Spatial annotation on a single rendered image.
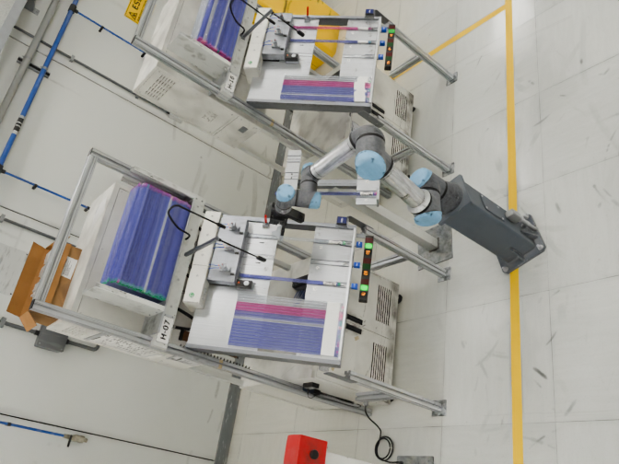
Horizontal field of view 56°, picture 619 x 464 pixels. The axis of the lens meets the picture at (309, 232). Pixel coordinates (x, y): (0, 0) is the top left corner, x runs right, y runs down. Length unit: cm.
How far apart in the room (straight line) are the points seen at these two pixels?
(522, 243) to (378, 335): 92
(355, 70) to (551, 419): 209
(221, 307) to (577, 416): 161
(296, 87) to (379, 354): 157
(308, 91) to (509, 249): 141
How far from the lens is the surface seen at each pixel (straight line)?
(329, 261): 280
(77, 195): 274
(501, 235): 292
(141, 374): 427
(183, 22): 365
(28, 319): 291
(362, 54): 357
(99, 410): 415
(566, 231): 303
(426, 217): 250
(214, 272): 280
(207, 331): 277
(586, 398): 273
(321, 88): 340
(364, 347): 319
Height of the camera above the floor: 237
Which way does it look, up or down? 31 degrees down
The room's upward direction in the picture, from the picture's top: 63 degrees counter-clockwise
